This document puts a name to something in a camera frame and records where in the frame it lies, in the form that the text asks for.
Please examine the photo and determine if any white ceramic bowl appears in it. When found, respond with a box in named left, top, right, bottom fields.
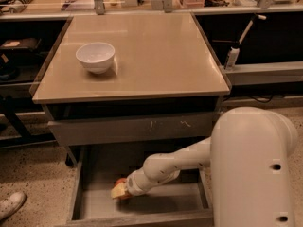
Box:
left=76, top=43, right=116, bottom=74

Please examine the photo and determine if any black box on shelf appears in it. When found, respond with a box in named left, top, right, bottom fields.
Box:
left=0, top=38, right=41, bottom=51

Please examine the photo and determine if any open middle grey drawer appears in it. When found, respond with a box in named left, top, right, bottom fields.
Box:
left=64, top=141, right=213, bottom=227

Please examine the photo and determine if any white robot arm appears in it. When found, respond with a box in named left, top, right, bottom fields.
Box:
left=111, top=107, right=298, bottom=227

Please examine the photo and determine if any white shoe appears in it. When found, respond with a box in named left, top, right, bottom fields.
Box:
left=0, top=191, right=27, bottom=220

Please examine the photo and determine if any red apple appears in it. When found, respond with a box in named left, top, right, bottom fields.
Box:
left=115, top=178, right=132, bottom=200

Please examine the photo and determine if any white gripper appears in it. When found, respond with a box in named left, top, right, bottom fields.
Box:
left=111, top=169, right=149, bottom=199

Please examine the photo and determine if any closed top grey drawer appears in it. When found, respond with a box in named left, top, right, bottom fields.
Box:
left=48, top=112, right=218, bottom=147

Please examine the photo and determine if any grey drawer cabinet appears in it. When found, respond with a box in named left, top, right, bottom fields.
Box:
left=31, top=13, right=230, bottom=164

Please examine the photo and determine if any white handheld tool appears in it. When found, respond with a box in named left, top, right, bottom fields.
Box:
left=223, top=14, right=267, bottom=70

